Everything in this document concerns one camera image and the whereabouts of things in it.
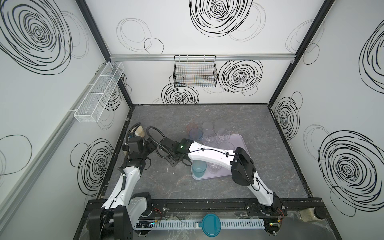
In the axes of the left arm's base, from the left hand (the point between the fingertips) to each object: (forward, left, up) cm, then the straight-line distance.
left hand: (151, 141), depth 86 cm
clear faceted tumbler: (+9, -35, -10) cm, 37 cm away
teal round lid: (-38, -34, -3) cm, 51 cm away
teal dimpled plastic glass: (-11, -28, -9) cm, 31 cm away
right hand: (-8, -12, -4) cm, 15 cm away
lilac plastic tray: (+7, -43, -10) cm, 45 cm away
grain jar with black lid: (-32, -78, -2) cm, 85 cm away
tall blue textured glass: (+13, -26, -11) cm, 31 cm away
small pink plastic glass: (+17, -22, -7) cm, 29 cm away
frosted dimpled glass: (+17, -34, -9) cm, 39 cm away
